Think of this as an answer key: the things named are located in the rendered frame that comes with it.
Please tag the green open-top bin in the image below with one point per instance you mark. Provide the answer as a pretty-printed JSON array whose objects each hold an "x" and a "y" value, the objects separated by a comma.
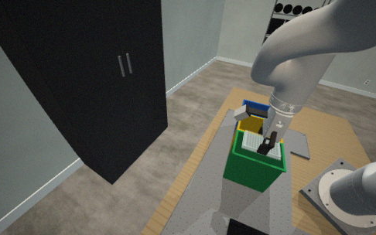
[{"x": 250, "y": 169}]

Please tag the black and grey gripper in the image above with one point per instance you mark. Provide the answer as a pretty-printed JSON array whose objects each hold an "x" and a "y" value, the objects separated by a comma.
[{"x": 275, "y": 125}]

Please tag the blue open bin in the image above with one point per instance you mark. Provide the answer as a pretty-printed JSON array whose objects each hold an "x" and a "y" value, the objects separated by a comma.
[{"x": 256, "y": 105}]

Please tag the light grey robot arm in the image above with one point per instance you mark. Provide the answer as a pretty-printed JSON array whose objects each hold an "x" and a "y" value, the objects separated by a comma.
[{"x": 343, "y": 26}]

